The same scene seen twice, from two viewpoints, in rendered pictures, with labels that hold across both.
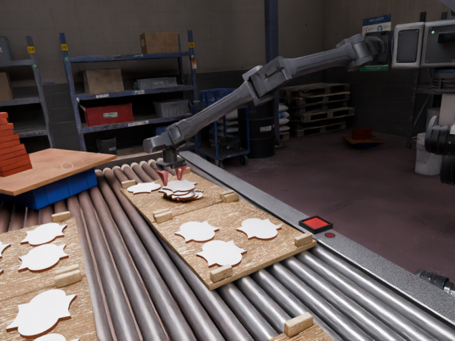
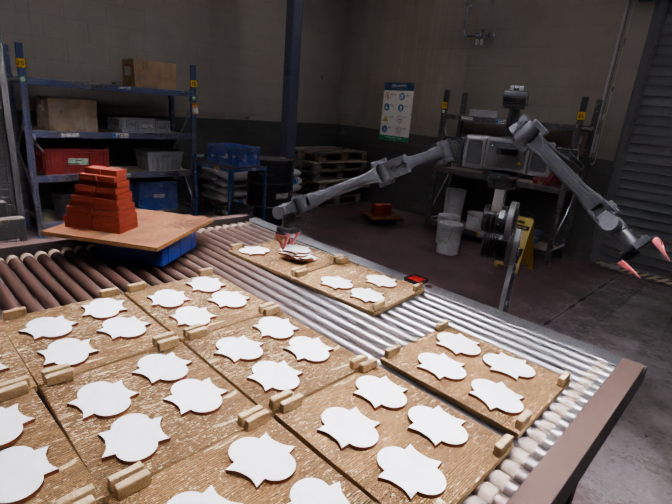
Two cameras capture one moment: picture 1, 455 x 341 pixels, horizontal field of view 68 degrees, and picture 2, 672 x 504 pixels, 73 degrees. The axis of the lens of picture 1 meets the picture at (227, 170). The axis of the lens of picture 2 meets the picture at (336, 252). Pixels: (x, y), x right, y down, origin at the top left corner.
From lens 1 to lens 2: 0.96 m
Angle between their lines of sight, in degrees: 20
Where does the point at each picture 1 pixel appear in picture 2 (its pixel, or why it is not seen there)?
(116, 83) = (88, 120)
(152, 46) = (142, 78)
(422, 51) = (484, 156)
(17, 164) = (129, 221)
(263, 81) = (388, 170)
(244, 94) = (371, 178)
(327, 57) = (428, 156)
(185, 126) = (314, 198)
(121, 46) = (91, 69)
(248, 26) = (257, 67)
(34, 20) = not seen: outside the picture
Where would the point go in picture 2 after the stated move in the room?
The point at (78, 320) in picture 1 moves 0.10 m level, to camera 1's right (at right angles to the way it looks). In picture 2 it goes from (304, 331) to (334, 328)
